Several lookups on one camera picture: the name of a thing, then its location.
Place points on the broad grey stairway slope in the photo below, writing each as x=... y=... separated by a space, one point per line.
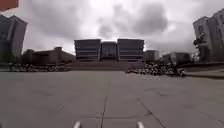
x=100 y=65

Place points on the grey paved plaza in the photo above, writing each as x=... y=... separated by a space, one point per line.
x=110 y=96

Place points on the row of parked bicycles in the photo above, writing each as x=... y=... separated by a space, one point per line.
x=155 y=69
x=40 y=68

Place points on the low brown building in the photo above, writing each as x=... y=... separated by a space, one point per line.
x=46 y=56

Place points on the red structure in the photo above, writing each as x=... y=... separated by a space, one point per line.
x=7 y=4

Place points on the raised kerb edge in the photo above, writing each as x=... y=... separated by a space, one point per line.
x=206 y=74

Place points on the tall grey building with tree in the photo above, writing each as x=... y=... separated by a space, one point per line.
x=211 y=36

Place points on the robot's own part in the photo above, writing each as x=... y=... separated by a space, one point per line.
x=140 y=125
x=76 y=125

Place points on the wide grey building with bands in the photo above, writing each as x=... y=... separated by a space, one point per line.
x=88 y=50

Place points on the small grey building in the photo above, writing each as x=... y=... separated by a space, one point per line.
x=176 y=57

